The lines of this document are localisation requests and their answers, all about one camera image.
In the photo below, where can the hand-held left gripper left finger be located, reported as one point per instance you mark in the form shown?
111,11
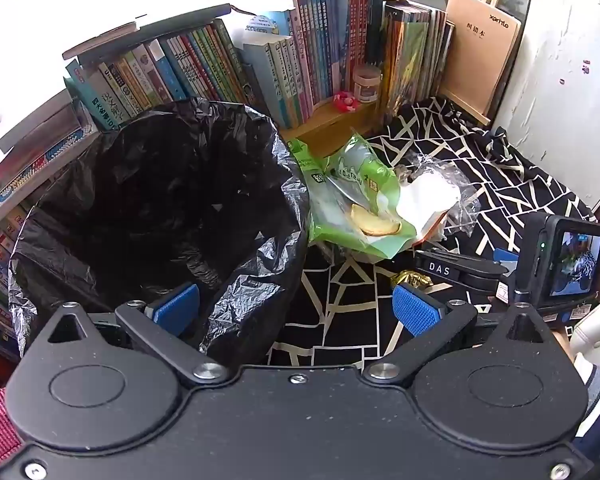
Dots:
177,307

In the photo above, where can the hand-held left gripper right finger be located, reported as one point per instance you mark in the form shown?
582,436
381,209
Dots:
415,310

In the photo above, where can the black trash bag bin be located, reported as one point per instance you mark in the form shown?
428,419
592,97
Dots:
155,200

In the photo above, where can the white torn paper packaging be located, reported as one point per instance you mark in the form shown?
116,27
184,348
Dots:
425,200

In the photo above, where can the green snack packet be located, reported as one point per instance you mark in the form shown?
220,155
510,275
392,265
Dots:
360,175

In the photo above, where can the stack of flat books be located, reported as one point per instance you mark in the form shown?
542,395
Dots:
35,160

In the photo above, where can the row of thin picture books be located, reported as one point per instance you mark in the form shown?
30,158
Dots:
410,55

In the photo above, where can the row of upright books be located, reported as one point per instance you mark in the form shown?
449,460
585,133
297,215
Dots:
320,50

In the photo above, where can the person's right hand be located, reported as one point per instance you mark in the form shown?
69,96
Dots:
563,342

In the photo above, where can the gold foil wrapper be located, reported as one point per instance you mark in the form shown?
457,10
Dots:
410,278

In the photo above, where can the yellow bread piece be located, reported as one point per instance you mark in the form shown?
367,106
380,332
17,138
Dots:
375,222

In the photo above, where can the black white patterned blanket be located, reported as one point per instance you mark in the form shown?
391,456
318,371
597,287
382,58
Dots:
505,185

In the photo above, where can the clear plastic wrapper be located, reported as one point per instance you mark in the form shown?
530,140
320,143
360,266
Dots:
460,182

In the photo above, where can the green plastic wrapper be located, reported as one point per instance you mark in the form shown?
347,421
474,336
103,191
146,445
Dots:
302,160

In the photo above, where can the wooden shelf board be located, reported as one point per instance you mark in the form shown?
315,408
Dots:
330,127

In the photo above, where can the small red toy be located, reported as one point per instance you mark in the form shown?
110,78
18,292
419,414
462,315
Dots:
345,101

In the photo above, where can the brown kraft sketchbook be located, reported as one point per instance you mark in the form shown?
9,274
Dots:
480,55

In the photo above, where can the small jar with pink lid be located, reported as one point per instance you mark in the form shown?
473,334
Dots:
366,85

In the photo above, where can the brown cover book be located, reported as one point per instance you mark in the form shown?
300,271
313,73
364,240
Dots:
105,35

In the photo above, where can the dark flat book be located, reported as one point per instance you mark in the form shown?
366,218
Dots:
180,22

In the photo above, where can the white cardboard sheet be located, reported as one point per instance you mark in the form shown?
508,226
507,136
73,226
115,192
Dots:
270,2

